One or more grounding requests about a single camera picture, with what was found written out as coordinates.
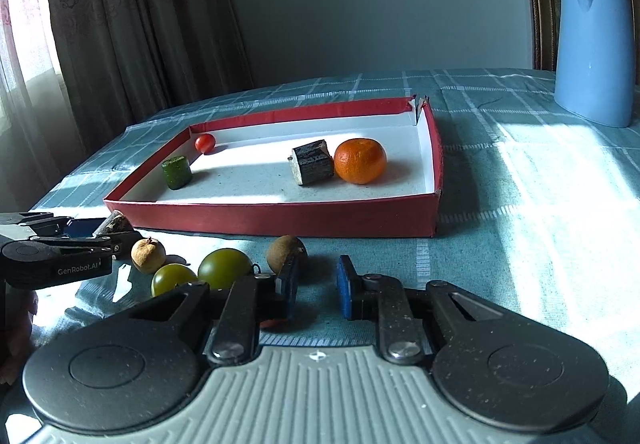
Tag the cherry tomato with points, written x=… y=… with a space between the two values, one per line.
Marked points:
x=205 y=143
x=271 y=323

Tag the green cucumber piece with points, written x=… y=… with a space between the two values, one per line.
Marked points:
x=177 y=172

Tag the orange tangerine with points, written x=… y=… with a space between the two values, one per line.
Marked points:
x=360 y=160

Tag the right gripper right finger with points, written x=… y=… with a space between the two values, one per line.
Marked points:
x=381 y=300

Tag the small brown longan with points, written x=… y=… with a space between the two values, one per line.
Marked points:
x=283 y=247

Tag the small dark sugarcane piece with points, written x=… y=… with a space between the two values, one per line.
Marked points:
x=311 y=163

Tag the grey patterned curtain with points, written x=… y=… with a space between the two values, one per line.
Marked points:
x=125 y=60

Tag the small green tomato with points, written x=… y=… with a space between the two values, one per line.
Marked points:
x=169 y=277

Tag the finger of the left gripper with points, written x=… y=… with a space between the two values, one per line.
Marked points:
x=46 y=224
x=116 y=244

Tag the large purple sugarcane piece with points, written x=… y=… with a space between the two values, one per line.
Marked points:
x=115 y=223

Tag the large tan longan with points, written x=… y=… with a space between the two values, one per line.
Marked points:
x=148 y=255

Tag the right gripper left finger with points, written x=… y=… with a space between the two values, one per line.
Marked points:
x=251 y=301

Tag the red cardboard tray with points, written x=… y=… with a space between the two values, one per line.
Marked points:
x=246 y=186

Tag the blue electric kettle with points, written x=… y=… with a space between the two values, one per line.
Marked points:
x=594 y=75

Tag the large green tomato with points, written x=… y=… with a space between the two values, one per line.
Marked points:
x=222 y=267

